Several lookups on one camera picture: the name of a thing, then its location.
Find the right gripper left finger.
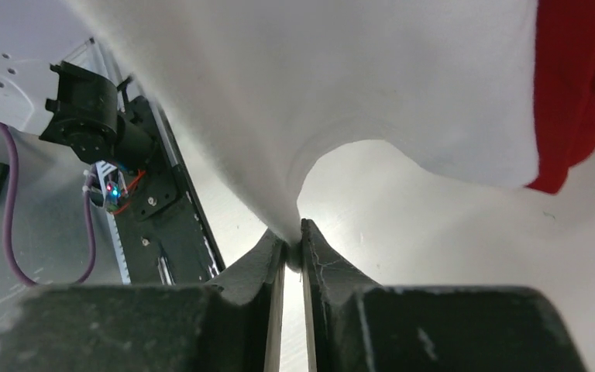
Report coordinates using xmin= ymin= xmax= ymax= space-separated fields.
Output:
xmin=0 ymin=232 xmax=286 ymax=371

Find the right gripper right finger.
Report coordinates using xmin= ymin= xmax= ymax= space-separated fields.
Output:
xmin=301 ymin=219 xmax=586 ymax=371

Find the white garment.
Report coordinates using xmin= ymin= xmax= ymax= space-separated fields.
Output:
xmin=67 ymin=1 xmax=539 ymax=243

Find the red skirt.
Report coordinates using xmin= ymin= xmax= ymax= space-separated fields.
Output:
xmin=528 ymin=0 xmax=595 ymax=195

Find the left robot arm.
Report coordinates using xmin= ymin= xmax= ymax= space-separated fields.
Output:
xmin=0 ymin=53 xmax=157 ymax=171

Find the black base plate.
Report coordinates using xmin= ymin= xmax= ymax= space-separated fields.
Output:
xmin=107 ymin=96 xmax=225 ymax=284

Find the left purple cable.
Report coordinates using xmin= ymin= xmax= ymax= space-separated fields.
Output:
xmin=0 ymin=120 xmax=98 ymax=288

